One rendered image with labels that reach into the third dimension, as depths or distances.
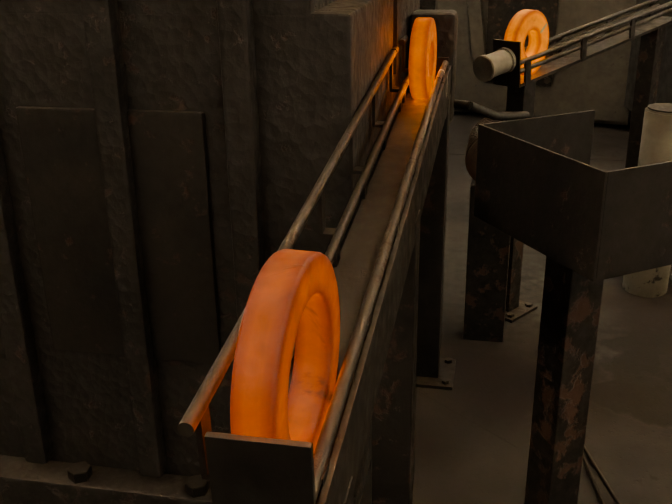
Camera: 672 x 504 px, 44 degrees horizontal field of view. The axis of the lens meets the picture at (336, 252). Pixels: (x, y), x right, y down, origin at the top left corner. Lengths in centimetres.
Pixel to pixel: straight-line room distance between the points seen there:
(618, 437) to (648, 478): 13
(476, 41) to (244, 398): 388
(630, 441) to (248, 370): 134
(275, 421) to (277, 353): 5
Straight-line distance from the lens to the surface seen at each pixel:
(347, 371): 71
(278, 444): 57
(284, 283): 58
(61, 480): 161
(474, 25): 437
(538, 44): 213
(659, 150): 233
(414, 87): 160
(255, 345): 56
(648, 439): 184
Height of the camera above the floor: 100
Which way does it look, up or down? 22 degrees down
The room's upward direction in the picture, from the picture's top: 1 degrees counter-clockwise
